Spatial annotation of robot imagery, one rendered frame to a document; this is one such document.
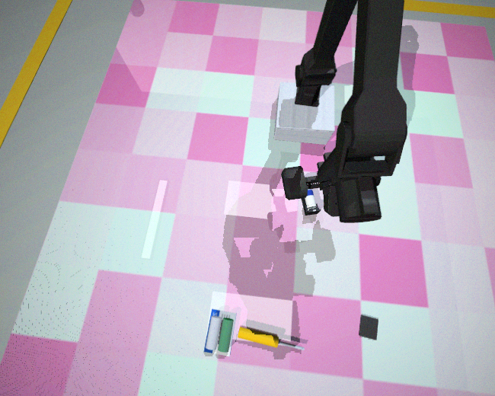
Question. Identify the white cylindrical battery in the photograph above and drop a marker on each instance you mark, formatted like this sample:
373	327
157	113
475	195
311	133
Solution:
310	200

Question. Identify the dark grey square tile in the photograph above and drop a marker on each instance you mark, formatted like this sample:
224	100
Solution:
368	327

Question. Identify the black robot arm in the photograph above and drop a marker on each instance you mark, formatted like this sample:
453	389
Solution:
374	119

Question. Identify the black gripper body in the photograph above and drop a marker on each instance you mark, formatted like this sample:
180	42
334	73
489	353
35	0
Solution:
296	185

